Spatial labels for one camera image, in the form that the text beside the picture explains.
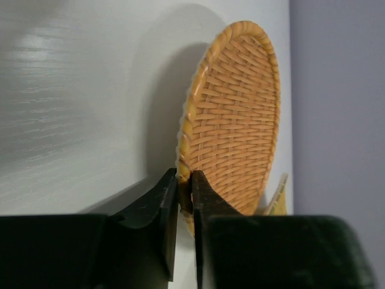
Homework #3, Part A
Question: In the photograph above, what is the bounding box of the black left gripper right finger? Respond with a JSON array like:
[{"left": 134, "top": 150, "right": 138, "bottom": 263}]
[{"left": 191, "top": 171, "right": 376, "bottom": 288}]

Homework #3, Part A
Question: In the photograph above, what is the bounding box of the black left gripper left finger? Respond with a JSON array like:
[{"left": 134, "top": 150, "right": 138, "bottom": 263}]
[{"left": 1, "top": 169, "right": 177, "bottom": 288}]

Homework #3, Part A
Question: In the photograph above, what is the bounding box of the yellow fan-shaped bamboo plate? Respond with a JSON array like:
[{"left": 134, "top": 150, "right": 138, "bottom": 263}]
[{"left": 262, "top": 173, "right": 288, "bottom": 216}]

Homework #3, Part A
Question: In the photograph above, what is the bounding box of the round orange woven plate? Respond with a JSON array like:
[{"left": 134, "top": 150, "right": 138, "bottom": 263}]
[{"left": 176, "top": 20, "right": 280, "bottom": 232}]

